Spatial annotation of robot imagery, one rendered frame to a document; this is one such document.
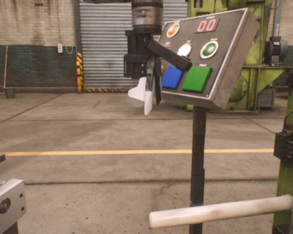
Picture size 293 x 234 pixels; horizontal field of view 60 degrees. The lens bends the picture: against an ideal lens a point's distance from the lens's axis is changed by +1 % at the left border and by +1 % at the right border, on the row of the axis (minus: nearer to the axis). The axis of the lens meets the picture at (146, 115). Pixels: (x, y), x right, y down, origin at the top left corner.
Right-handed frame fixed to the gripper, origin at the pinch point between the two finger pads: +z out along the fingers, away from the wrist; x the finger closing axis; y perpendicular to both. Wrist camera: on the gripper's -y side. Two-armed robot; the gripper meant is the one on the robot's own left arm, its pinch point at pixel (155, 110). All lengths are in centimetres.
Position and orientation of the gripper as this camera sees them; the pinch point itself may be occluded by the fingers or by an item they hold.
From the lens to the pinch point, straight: 64.6
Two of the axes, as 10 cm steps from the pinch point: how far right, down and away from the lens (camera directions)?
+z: 0.0, 9.8, 2.2
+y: -9.7, -0.5, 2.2
